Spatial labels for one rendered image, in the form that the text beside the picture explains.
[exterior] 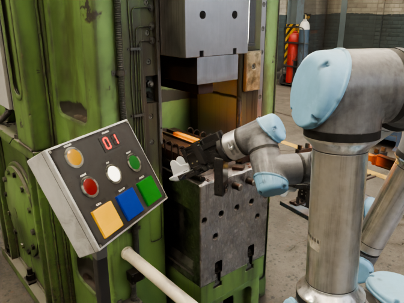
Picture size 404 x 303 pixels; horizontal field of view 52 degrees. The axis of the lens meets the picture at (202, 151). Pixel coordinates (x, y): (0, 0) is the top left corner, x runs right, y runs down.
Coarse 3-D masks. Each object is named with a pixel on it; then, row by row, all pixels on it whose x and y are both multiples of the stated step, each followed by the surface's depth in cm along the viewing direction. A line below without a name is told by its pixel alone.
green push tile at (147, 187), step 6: (144, 180) 123; (150, 180) 125; (138, 186) 120; (144, 186) 122; (150, 186) 124; (156, 186) 127; (144, 192) 121; (150, 192) 123; (156, 192) 126; (144, 198) 121; (150, 198) 122; (156, 198) 124; (150, 204) 121
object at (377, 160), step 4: (372, 156) 164; (376, 156) 163; (380, 156) 162; (384, 156) 162; (388, 156) 162; (368, 160) 167; (372, 160) 164; (376, 160) 164; (380, 160) 163; (384, 160) 161; (388, 160) 160; (392, 160) 158; (372, 164) 164; (376, 164) 164; (380, 164) 163; (384, 164) 162; (388, 164) 160; (392, 164) 159; (384, 168) 161; (388, 168) 160
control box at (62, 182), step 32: (128, 128) 127; (32, 160) 102; (64, 160) 103; (96, 160) 112; (128, 160) 121; (64, 192) 101; (96, 192) 107; (64, 224) 104; (96, 224) 104; (128, 224) 112
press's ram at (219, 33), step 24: (168, 0) 141; (192, 0) 136; (216, 0) 142; (240, 0) 149; (168, 24) 144; (192, 24) 139; (216, 24) 145; (240, 24) 152; (168, 48) 146; (192, 48) 141; (216, 48) 148; (240, 48) 155
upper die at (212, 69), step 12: (168, 60) 156; (180, 60) 151; (192, 60) 145; (204, 60) 146; (216, 60) 149; (228, 60) 153; (168, 72) 158; (180, 72) 152; (192, 72) 147; (204, 72) 147; (216, 72) 151; (228, 72) 154
